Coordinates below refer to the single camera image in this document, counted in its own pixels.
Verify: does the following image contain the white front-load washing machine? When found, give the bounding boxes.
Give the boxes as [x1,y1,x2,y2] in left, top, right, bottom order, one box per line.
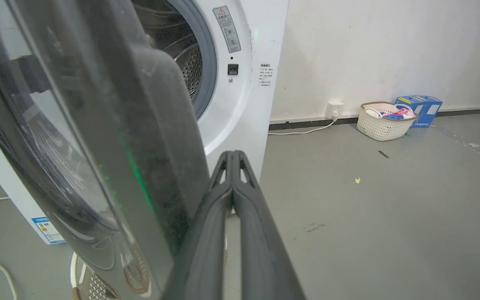
[0,0,290,245]

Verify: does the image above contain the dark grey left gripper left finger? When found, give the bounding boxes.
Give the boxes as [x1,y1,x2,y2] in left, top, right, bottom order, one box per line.
[162,151,235,300]

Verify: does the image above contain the white wall power socket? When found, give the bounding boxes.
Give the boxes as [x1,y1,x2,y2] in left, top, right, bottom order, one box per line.
[325,101,345,120]

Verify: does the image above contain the white plastic basket with holes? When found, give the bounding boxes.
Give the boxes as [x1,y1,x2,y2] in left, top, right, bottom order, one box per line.
[70,252,120,300]

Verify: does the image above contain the dark glass washing machine door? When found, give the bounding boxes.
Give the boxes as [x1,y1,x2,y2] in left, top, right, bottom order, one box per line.
[0,0,211,300]

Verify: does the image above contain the blue cardboard box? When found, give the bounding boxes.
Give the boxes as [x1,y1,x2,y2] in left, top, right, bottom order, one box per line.
[395,95,443,128]

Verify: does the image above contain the white power cable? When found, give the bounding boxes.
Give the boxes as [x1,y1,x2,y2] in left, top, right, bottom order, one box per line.
[268,119,337,136]

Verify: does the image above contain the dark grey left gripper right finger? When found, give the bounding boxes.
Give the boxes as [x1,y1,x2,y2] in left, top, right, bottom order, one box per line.
[232,150,306,300]

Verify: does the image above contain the white woven laundry basket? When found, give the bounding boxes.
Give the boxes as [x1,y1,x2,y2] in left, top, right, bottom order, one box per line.
[357,101,419,141]

